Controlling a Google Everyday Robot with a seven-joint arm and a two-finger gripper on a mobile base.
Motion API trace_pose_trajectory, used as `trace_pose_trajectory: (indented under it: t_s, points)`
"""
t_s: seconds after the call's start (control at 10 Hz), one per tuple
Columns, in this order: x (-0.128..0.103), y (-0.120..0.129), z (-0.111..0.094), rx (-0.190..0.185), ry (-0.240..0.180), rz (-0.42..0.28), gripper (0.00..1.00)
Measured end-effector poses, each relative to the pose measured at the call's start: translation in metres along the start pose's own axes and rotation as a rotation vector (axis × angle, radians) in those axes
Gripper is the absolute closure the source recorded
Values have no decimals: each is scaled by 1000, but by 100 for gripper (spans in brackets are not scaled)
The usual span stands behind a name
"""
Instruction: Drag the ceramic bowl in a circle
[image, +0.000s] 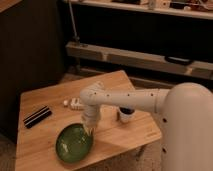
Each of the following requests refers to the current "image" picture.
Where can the black case handle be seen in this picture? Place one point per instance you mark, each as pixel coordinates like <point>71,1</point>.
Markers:
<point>179,61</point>

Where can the black rectangular box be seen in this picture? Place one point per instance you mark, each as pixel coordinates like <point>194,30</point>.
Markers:
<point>37,116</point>

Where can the green ceramic bowl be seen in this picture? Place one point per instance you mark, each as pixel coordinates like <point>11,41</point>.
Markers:
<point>73,144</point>

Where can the white toy piece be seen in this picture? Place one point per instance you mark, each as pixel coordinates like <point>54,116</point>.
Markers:
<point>76,104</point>

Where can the wooden shelf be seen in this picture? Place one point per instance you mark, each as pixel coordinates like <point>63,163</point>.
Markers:
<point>143,8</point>

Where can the long grey case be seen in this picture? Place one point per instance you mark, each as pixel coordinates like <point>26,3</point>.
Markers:
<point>202,70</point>

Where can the small white block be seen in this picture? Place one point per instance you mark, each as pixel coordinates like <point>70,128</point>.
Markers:
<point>65,103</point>

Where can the white cup with blue object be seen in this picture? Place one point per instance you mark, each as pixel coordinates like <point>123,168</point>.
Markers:
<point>125,114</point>

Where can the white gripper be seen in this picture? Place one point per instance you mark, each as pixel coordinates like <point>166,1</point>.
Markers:
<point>90,117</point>

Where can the metal stand pole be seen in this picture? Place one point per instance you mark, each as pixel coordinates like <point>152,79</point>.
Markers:
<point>75,37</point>

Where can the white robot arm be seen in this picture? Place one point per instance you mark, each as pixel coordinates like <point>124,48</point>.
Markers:
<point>187,111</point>

